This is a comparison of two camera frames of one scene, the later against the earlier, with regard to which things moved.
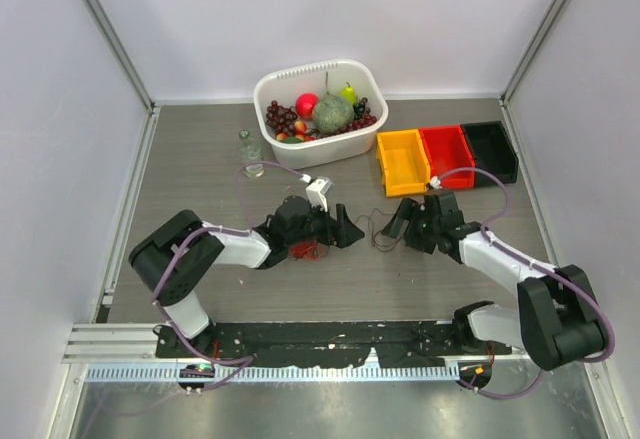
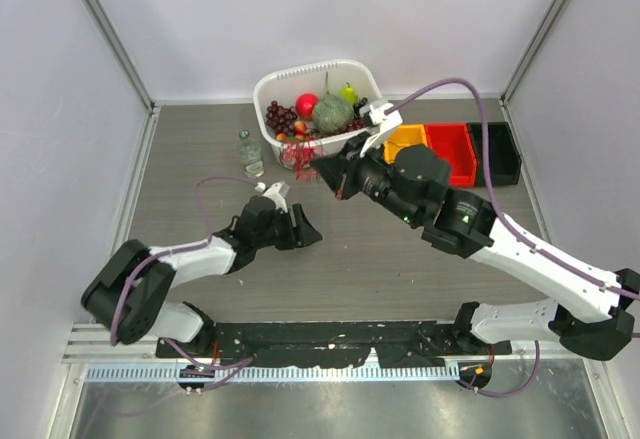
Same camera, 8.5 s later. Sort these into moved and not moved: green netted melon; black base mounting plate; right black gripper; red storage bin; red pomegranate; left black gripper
Moved: right black gripper; left black gripper
Not moved: red pomegranate; red storage bin; green netted melon; black base mounting plate
